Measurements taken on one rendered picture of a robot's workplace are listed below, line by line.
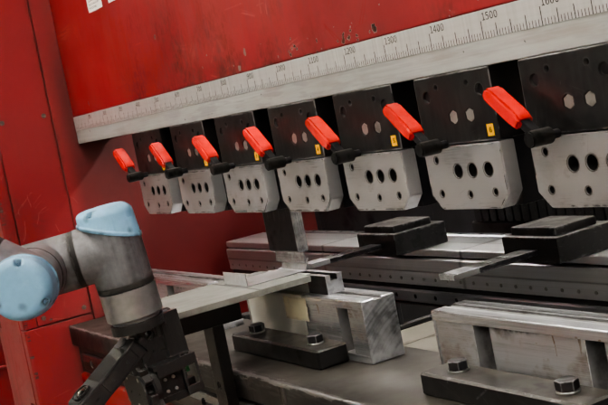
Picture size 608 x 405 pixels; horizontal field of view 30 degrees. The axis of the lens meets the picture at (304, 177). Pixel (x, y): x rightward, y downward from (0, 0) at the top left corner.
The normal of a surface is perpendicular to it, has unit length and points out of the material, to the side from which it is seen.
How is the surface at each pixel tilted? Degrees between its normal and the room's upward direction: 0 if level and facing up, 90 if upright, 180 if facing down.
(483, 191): 90
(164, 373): 90
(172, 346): 90
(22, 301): 90
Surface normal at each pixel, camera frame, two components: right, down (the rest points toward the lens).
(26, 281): 0.11, 0.05
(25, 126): 0.48, -0.04
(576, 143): -0.85, 0.20
